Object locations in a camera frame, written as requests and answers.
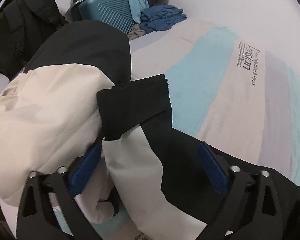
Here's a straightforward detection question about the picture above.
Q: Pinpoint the striped bed sheet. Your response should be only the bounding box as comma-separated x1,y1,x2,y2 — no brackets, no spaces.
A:
49,19,300,240

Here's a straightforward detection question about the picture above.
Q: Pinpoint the grey-brown cloth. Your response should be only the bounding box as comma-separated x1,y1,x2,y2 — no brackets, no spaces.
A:
128,27,147,41

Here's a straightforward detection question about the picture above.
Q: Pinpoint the pile of blue clothes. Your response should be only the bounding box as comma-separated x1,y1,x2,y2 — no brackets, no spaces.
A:
139,5,187,34

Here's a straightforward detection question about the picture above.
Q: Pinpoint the cream and black jacket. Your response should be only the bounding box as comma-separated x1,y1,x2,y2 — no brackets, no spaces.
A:
0,20,300,240

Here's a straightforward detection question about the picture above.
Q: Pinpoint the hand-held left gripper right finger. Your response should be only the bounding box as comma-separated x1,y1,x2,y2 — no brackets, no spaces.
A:
197,142,284,240

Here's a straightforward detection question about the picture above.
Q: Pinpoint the black coat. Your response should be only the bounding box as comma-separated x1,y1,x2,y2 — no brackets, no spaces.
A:
0,0,71,81

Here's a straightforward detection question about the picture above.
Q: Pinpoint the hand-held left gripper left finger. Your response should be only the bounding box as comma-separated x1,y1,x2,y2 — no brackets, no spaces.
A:
16,144,102,240

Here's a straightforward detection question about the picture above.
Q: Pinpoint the teal hard-shell suitcase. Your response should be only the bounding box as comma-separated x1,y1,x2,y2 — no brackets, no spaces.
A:
71,0,143,35

